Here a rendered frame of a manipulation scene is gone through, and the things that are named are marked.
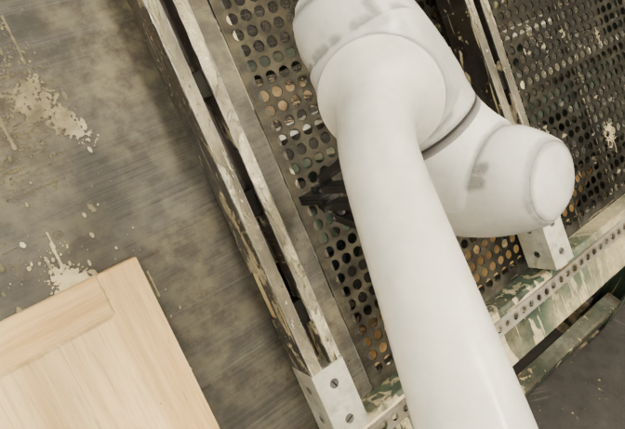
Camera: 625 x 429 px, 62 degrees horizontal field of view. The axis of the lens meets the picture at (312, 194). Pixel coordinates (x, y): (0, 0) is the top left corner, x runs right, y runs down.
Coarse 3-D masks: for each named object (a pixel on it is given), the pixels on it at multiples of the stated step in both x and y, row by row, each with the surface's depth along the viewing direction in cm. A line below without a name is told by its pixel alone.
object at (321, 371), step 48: (144, 0) 69; (192, 48) 73; (192, 96) 72; (192, 144) 78; (240, 144) 75; (240, 192) 75; (240, 240) 79; (288, 240) 78; (288, 288) 82; (288, 336) 80; (336, 384) 81
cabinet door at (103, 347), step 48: (96, 288) 70; (144, 288) 73; (0, 336) 65; (48, 336) 67; (96, 336) 70; (144, 336) 73; (0, 384) 65; (48, 384) 67; (96, 384) 70; (144, 384) 73; (192, 384) 76
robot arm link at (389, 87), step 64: (320, 0) 41; (384, 0) 40; (320, 64) 42; (384, 64) 38; (448, 64) 42; (384, 128) 33; (448, 128) 44; (384, 192) 31; (384, 256) 29; (448, 256) 29; (384, 320) 29; (448, 320) 27; (448, 384) 25; (512, 384) 26
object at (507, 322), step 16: (624, 224) 121; (608, 240) 118; (592, 256) 115; (560, 272) 110; (576, 272) 112; (544, 288) 107; (528, 304) 105; (512, 320) 102; (384, 416) 87; (400, 416) 89
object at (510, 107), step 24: (456, 0) 99; (480, 0) 99; (456, 24) 101; (480, 24) 99; (456, 48) 104; (480, 48) 99; (480, 72) 101; (504, 72) 101; (480, 96) 104; (504, 96) 101; (528, 240) 109; (552, 240) 106; (528, 264) 112; (552, 264) 107
